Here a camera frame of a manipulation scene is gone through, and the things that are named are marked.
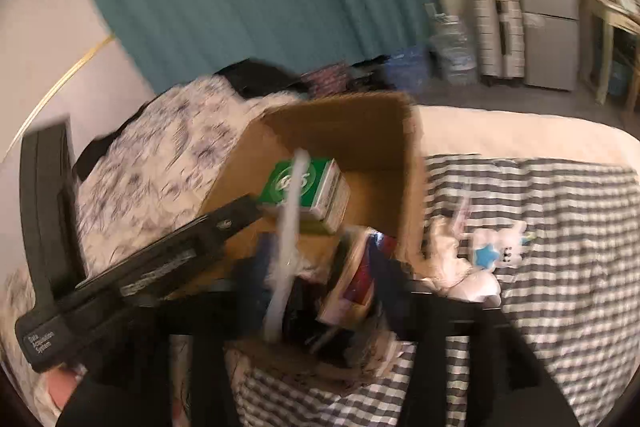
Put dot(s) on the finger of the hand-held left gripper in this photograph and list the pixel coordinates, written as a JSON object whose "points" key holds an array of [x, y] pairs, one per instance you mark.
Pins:
{"points": [[235, 217]]}

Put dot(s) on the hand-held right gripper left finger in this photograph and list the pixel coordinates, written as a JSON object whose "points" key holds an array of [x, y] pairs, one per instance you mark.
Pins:
{"points": [[250, 277]]}

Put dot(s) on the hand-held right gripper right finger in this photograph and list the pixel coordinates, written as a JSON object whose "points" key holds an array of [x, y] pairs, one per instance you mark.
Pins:
{"points": [[385, 267]]}

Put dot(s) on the white plastic strip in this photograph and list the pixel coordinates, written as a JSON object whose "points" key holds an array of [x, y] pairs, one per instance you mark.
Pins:
{"points": [[290, 227]]}

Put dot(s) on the green cardboard carton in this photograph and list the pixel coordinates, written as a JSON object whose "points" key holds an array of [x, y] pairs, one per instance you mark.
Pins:
{"points": [[305, 187]]}

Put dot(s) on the brown cardboard box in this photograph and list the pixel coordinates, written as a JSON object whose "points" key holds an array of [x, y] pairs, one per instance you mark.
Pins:
{"points": [[350, 132]]}

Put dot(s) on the person's left hand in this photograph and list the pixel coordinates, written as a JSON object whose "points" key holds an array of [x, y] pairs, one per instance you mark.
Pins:
{"points": [[60, 387]]}

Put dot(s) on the silver and red pouch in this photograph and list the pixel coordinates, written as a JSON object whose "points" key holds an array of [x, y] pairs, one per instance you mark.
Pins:
{"points": [[350, 287]]}

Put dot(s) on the white plush toy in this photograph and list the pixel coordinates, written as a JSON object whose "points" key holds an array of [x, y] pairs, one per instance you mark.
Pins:
{"points": [[445, 257]]}

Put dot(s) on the dark bundled item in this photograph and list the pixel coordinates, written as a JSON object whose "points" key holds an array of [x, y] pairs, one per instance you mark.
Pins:
{"points": [[305, 312]]}

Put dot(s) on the floral white blanket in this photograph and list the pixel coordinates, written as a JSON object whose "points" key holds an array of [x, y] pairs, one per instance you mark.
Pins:
{"points": [[165, 157]]}

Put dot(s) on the white rabbit plush blue star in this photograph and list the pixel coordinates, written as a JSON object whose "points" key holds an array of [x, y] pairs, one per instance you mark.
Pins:
{"points": [[495, 252]]}

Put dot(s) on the black clothing pile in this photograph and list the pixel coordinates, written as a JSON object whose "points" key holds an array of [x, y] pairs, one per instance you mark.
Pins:
{"points": [[255, 77]]}

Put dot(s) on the checked grey bedsheet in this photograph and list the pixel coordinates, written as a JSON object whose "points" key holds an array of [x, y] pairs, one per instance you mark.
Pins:
{"points": [[550, 307]]}

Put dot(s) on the white mattress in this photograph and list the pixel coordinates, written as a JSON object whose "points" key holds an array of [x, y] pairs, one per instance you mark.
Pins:
{"points": [[500, 127]]}

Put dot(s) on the pack of water bottles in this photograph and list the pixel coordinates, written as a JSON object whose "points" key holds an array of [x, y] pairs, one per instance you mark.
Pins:
{"points": [[407, 64]]}

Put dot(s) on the large clear water jug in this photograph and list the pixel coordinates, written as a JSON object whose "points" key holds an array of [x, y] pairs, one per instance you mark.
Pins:
{"points": [[452, 52]]}

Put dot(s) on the white ribbed suitcase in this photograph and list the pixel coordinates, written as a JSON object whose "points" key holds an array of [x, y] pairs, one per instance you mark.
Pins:
{"points": [[495, 32]]}

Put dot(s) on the silver small fridge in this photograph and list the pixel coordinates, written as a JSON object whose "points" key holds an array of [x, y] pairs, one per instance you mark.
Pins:
{"points": [[547, 27]]}

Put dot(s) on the cream dressing table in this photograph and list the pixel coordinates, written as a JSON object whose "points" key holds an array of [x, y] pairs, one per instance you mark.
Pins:
{"points": [[610, 17]]}

